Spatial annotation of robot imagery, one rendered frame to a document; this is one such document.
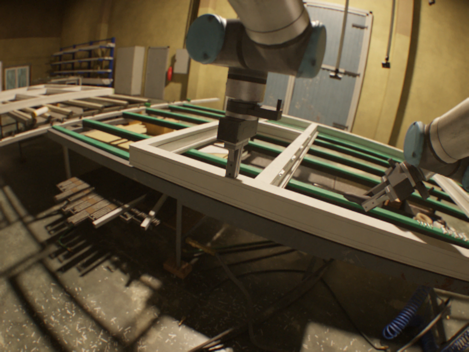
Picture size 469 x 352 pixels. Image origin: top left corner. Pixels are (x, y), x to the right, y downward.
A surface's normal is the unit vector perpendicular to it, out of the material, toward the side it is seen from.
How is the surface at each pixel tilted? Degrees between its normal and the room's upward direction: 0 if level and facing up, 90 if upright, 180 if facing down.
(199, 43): 90
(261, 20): 151
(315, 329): 0
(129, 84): 90
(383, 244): 90
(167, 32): 90
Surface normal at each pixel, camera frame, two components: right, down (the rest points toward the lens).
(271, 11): 0.14, 0.96
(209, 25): -0.62, 0.24
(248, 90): 0.10, 0.42
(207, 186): -0.42, 0.31
